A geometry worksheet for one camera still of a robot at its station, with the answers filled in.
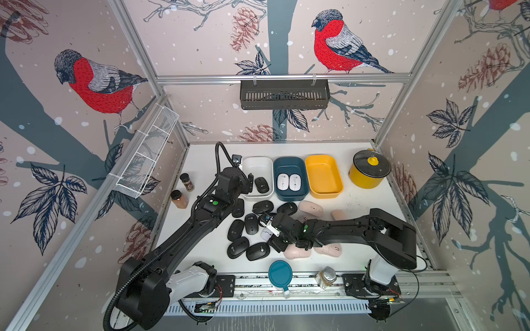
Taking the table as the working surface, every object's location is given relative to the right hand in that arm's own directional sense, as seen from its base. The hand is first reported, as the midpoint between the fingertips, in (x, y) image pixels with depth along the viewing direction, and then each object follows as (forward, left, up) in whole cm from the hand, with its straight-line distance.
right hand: (272, 233), depth 86 cm
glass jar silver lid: (-17, -19, +10) cm, 27 cm away
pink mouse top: (+12, -17, +1) cm, 21 cm away
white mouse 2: (+25, -10, +2) cm, 27 cm away
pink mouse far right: (+10, -30, -2) cm, 31 cm away
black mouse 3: (+23, +6, +2) cm, 24 cm away
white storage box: (+35, +8, +1) cm, 36 cm away
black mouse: (+11, +16, +1) cm, 19 cm away
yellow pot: (+27, -44, +3) cm, 51 cm away
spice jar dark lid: (+22, +42, +9) cm, 48 cm away
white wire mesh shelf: (+11, +57, +21) cm, 61 cm away
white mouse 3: (+26, -4, +2) cm, 26 cm away
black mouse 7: (-8, +6, +1) cm, 10 cm away
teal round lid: (-16, -3, +6) cm, 18 cm away
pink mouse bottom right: (-6, -24, +1) cm, 25 cm away
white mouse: (0, +3, 0) cm, 3 cm away
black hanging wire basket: (+62, -4, +28) cm, 68 cm away
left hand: (+17, +11, +22) cm, 30 cm away
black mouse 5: (+1, +16, 0) cm, 16 cm away
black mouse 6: (-7, +13, +3) cm, 15 cm away
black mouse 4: (0, +3, +15) cm, 15 cm away
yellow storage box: (+31, -26, +1) cm, 40 cm away
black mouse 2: (+12, +5, +1) cm, 13 cm away
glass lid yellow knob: (+30, -46, +12) cm, 56 cm away
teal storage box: (+36, -8, +2) cm, 37 cm away
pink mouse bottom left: (-8, -8, +2) cm, 11 cm away
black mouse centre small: (+3, +9, +2) cm, 10 cm away
